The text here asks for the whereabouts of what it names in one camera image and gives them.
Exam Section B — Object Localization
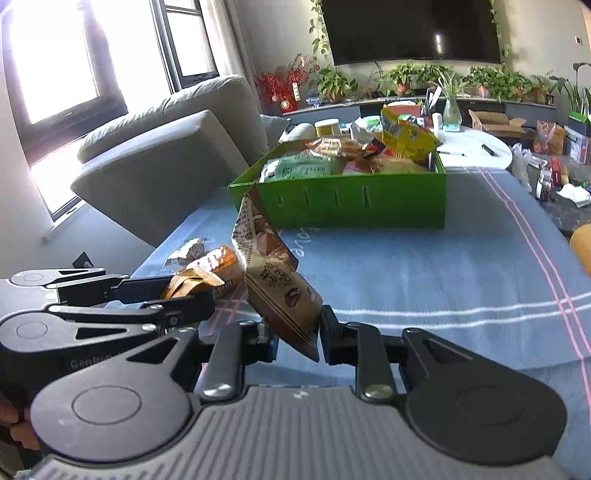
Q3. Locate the black television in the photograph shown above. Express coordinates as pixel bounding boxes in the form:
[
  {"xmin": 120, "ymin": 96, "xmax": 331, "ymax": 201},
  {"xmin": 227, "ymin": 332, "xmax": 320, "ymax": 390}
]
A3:
[{"xmin": 321, "ymin": 0, "xmax": 504, "ymax": 66}]

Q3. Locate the red berry branch decoration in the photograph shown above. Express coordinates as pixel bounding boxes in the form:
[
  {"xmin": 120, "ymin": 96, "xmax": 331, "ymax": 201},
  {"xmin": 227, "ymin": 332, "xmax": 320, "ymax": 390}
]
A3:
[{"xmin": 254, "ymin": 54, "xmax": 315, "ymax": 114}]

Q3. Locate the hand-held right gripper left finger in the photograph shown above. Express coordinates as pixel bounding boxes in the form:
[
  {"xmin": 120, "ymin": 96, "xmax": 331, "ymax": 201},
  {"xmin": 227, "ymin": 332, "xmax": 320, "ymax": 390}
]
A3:
[{"xmin": 119, "ymin": 320, "xmax": 279, "ymax": 403}]

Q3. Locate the large-leaf potted plant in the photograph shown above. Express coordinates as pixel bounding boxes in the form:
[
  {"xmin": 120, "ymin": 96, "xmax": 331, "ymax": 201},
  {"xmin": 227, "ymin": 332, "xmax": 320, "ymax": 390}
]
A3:
[{"xmin": 549, "ymin": 62, "xmax": 591, "ymax": 116}]

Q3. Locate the white cloth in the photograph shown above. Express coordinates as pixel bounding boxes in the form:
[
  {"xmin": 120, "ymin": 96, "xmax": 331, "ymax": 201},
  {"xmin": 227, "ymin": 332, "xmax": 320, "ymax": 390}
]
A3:
[{"xmin": 556, "ymin": 182, "xmax": 591, "ymax": 208}]

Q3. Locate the dark red snack packet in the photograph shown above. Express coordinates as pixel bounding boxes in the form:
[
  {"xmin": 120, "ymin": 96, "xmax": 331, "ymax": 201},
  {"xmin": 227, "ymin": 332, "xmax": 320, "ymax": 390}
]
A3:
[{"xmin": 344, "ymin": 137, "xmax": 386, "ymax": 160}]

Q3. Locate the dark television console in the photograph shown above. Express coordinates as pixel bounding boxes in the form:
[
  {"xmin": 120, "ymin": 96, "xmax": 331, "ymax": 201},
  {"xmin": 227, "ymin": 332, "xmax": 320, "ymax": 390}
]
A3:
[{"xmin": 277, "ymin": 98, "xmax": 559, "ymax": 123}]

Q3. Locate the clear plastic storage bin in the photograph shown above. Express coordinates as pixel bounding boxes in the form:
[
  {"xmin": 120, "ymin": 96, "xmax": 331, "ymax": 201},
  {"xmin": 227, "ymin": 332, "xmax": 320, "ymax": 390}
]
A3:
[{"xmin": 563, "ymin": 124, "xmax": 591, "ymax": 165}]

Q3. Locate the grey sofa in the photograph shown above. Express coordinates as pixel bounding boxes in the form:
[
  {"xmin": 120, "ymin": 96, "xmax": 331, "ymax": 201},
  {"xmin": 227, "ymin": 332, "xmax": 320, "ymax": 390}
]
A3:
[{"xmin": 69, "ymin": 74, "xmax": 287, "ymax": 247}]

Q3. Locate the window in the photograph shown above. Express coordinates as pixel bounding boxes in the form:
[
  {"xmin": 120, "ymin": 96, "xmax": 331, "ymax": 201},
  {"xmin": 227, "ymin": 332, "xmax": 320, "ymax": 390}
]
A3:
[{"xmin": 0, "ymin": 0, "xmax": 222, "ymax": 217}]

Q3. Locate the red box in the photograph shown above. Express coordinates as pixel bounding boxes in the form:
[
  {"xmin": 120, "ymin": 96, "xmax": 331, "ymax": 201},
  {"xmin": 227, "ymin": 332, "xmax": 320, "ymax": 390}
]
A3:
[{"xmin": 549, "ymin": 157, "xmax": 571, "ymax": 186}]

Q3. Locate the hanging vine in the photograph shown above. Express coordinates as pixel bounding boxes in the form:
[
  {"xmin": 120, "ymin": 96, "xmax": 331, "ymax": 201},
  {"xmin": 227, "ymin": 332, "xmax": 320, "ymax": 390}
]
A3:
[
  {"xmin": 308, "ymin": 0, "xmax": 334, "ymax": 62},
  {"xmin": 488, "ymin": 0, "xmax": 511, "ymax": 63}
]

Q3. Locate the brown snack packet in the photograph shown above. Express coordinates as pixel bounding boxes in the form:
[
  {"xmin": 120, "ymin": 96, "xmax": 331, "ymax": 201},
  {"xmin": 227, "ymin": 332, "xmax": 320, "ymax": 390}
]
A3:
[{"xmin": 231, "ymin": 184, "xmax": 324, "ymax": 363}]

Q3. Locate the blue striped blanket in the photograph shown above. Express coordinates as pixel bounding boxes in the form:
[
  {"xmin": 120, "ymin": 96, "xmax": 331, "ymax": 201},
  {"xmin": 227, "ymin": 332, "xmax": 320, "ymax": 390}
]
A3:
[{"xmin": 131, "ymin": 166, "xmax": 591, "ymax": 398}]

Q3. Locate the white round table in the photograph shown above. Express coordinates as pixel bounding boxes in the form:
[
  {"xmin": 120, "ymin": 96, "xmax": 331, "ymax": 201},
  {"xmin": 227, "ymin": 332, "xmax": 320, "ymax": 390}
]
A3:
[{"xmin": 277, "ymin": 121, "xmax": 514, "ymax": 172}]

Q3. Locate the pink striped snack packet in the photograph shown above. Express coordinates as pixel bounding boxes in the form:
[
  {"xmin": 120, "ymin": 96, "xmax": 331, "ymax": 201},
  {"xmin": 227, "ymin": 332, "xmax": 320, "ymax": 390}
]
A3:
[{"xmin": 305, "ymin": 136, "xmax": 345, "ymax": 158}]

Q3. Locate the orange cardboard box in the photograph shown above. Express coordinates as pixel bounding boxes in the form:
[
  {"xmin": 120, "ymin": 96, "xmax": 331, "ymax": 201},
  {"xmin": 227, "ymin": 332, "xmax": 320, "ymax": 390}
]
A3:
[{"xmin": 383, "ymin": 104, "xmax": 423, "ymax": 119}]

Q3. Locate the white plastic bag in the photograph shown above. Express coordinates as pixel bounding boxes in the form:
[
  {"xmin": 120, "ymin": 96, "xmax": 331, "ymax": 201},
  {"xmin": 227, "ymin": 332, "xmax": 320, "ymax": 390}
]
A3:
[{"xmin": 510, "ymin": 143, "xmax": 533, "ymax": 191}]

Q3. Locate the clear-wrapped bread packet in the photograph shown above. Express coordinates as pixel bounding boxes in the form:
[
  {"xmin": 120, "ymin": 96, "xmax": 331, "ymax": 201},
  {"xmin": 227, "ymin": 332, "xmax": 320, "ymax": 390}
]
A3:
[{"xmin": 344, "ymin": 154, "xmax": 430, "ymax": 175}]

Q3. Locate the spider plant in glass vase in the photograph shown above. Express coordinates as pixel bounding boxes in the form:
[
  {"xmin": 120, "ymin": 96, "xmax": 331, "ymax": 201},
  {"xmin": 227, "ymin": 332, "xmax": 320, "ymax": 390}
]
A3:
[{"xmin": 431, "ymin": 69, "xmax": 463, "ymax": 126}]

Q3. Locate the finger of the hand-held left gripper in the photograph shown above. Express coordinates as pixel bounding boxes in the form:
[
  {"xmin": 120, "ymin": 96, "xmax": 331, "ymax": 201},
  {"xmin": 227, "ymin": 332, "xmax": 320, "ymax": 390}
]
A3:
[
  {"xmin": 46, "ymin": 292, "xmax": 218, "ymax": 341},
  {"xmin": 48, "ymin": 269, "xmax": 175, "ymax": 306}
]

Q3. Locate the orange round object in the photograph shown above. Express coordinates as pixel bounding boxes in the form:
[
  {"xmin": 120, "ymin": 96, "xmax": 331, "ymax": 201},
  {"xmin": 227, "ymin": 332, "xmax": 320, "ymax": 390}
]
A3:
[{"xmin": 570, "ymin": 228, "xmax": 591, "ymax": 278}]

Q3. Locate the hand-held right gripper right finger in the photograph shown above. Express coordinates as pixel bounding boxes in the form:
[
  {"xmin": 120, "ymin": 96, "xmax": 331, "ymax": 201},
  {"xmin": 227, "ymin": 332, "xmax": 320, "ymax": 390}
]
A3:
[{"xmin": 320, "ymin": 306, "xmax": 472, "ymax": 404}]

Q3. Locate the potted green plant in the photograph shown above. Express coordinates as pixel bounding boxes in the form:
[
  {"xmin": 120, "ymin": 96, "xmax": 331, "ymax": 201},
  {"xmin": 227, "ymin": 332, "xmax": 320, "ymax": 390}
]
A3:
[
  {"xmin": 416, "ymin": 65, "xmax": 451, "ymax": 88},
  {"xmin": 529, "ymin": 74, "xmax": 555, "ymax": 104},
  {"xmin": 466, "ymin": 67, "xmax": 502, "ymax": 99},
  {"xmin": 499, "ymin": 69, "xmax": 532, "ymax": 100},
  {"xmin": 383, "ymin": 65, "xmax": 419, "ymax": 97},
  {"xmin": 314, "ymin": 67, "xmax": 358, "ymax": 103}
]

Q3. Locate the green cardboard box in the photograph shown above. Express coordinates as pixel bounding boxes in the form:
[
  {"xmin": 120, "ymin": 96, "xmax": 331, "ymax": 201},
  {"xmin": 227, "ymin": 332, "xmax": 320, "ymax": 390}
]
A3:
[{"xmin": 228, "ymin": 138, "xmax": 448, "ymax": 230}]

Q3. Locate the open cardboard box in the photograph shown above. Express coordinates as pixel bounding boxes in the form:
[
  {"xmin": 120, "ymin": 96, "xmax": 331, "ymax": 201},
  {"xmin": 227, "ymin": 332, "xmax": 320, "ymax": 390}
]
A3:
[{"xmin": 468, "ymin": 108, "xmax": 528, "ymax": 138}]

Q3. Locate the person's left hand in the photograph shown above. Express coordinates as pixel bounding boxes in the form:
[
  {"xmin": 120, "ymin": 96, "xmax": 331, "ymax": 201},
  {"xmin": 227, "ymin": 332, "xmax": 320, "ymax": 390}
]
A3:
[{"xmin": 0, "ymin": 398, "xmax": 43, "ymax": 452}]

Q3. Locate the yellow snack packet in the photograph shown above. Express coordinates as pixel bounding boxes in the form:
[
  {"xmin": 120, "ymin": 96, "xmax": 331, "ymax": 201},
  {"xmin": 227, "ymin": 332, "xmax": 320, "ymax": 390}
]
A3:
[{"xmin": 381, "ymin": 105, "xmax": 439, "ymax": 162}]

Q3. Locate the orange gift bag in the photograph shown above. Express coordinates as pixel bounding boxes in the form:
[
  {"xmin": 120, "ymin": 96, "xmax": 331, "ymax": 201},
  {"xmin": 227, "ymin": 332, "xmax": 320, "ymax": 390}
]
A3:
[{"xmin": 533, "ymin": 120, "xmax": 567, "ymax": 155}]

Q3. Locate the dark bottle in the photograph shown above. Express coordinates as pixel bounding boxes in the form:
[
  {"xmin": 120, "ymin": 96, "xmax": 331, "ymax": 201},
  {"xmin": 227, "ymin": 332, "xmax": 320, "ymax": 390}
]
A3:
[{"xmin": 536, "ymin": 168, "xmax": 555, "ymax": 202}]

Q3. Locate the orange snack packet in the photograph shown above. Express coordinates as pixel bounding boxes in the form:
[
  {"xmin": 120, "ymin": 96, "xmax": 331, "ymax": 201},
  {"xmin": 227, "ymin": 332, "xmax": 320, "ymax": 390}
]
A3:
[{"xmin": 161, "ymin": 244, "xmax": 245, "ymax": 301}]

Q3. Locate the green snack packet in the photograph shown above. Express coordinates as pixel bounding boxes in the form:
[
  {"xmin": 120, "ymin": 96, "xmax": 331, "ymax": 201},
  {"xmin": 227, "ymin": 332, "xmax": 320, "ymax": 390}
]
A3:
[{"xmin": 259, "ymin": 154, "xmax": 347, "ymax": 184}]

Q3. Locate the small clear pastry packet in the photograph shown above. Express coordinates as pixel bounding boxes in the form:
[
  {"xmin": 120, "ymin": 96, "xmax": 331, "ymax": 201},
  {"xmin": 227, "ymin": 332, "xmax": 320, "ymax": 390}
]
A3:
[{"xmin": 164, "ymin": 237, "xmax": 211, "ymax": 271}]

